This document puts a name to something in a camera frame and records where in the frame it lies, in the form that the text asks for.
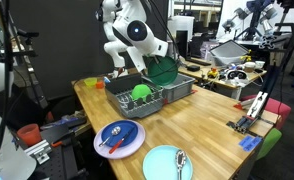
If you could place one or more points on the black keyboard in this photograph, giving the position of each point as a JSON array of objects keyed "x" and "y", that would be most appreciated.
[{"x": 198, "y": 61}]

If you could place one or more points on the red chair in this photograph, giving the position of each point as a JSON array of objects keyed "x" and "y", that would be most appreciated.
[{"x": 277, "y": 108}]

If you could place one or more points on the lavender plate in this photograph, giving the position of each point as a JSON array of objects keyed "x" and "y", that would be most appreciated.
[{"x": 133, "y": 148}]

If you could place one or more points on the black power adapter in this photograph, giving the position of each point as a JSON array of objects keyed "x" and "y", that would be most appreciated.
[{"x": 193, "y": 68}]

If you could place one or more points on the yellow green bowl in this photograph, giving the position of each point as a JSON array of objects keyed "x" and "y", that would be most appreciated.
[{"x": 90, "y": 82}]

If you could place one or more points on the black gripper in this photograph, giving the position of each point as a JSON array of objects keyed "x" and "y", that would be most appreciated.
[{"x": 150, "y": 59}]

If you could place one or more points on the orange cup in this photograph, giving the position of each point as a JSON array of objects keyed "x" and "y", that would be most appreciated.
[{"x": 28, "y": 135}]

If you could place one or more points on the grey plastic bin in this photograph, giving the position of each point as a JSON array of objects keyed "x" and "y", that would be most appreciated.
[{"x": 182, "y": 90}]

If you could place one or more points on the white cup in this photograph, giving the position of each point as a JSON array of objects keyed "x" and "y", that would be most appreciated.
[{"x": 259, "y": 65}]

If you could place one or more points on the silver spoon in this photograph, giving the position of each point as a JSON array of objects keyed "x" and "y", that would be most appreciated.
[{"x": 116, "y": 130}]

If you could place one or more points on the light green bowl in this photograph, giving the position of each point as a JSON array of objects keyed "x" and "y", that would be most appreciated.
[{"x": 141, "y": 90}]

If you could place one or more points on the white VR headset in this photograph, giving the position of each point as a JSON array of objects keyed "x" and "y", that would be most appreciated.
[{"x": 237, "y": 75}]

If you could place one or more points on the blue and silver machine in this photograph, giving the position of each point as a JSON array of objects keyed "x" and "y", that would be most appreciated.
[{"x": 253, "y": 13}]

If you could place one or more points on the black tripod with camera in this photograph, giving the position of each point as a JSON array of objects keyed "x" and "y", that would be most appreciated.
[{"x": 28, "y": 33}]

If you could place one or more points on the light blue plate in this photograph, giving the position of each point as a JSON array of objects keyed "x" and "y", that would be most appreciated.
[{"x": 160, "y": 163}]

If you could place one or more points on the black camera stand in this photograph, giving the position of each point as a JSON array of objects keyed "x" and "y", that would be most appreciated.
[{"x": 265, "y": 86}]

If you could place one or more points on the wooden side desk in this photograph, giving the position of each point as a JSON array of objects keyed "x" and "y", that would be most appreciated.
[{"x": 220, "y": 85}]

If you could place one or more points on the black optical breadboard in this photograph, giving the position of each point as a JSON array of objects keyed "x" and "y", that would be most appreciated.
[{"x": 63, "y": 160}]

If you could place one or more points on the yellow duck toy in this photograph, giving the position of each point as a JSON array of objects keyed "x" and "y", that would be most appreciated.
[{"x": 213, "y": 73}]

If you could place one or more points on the dark blue plate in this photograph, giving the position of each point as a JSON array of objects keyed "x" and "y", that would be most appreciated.
[{"x": 127, "y": 128}]

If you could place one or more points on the green chair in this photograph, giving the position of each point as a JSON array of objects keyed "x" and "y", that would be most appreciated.
[{"x": 270, "y": 140}]

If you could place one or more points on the grey tilted storage bin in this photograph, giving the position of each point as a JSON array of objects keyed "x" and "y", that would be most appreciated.
[{"x": 228, "y": 50}]

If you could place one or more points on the grey dish rack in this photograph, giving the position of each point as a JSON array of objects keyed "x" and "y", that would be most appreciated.
[{"x": 143, "y": 110}]

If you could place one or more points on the dark green plate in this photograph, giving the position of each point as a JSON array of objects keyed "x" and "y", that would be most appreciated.
[{"x": 165, "y": 73}]

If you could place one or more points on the orange cube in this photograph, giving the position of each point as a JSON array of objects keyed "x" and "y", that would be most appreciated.
[{"x": 100, "y": 85}]

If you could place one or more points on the metal spoon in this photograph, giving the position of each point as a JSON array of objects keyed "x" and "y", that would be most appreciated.
[{"x": 180, "y": 158}]

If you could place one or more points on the aluminium bracket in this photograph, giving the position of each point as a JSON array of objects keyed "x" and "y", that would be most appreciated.
[{"x": 38, "y": 151}]

